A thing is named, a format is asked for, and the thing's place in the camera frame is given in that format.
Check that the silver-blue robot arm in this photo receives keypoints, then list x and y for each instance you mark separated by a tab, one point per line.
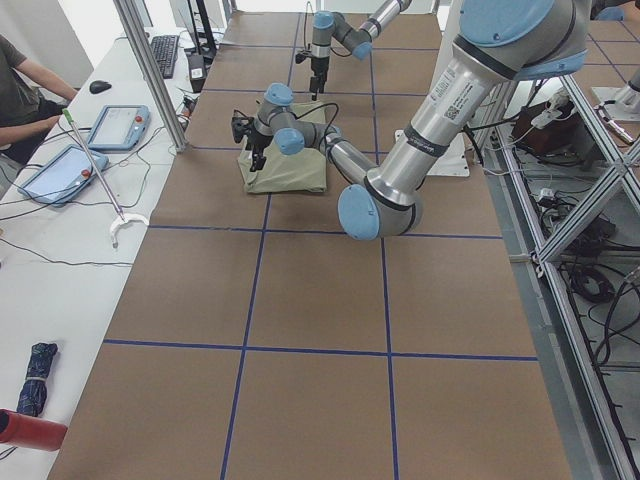
328	26
498	41

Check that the black keyboard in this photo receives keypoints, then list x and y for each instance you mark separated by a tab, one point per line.
164	49

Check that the far blue teach pendant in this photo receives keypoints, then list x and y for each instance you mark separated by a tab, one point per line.
118	128

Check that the black power adapter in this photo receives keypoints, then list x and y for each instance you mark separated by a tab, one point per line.
197	72

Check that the white reacher grabber stick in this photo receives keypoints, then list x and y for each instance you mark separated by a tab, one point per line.
122	218

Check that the black computer mouse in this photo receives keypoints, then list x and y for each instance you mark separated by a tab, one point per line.
99	86

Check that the aluminium frame post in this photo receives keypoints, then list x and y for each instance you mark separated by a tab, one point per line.
134	29

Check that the olive green long-sleeve shirt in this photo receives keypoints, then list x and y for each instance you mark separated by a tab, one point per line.
303	171

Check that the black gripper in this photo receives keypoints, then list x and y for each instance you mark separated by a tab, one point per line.
259	139
317	67

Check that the red bottle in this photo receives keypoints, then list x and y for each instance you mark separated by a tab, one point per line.
30	432

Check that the blue teach pendant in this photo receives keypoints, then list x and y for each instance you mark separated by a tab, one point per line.
118	128
63	177

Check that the seated person in grey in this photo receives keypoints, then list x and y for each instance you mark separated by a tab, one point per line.
26	116

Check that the aluminium frame rail right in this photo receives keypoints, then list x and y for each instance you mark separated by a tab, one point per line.
556	162

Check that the near blue teach pendant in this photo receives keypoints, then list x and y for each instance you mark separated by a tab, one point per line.
63	177

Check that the folded dark blue umbrella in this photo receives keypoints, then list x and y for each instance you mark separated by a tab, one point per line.
33	394

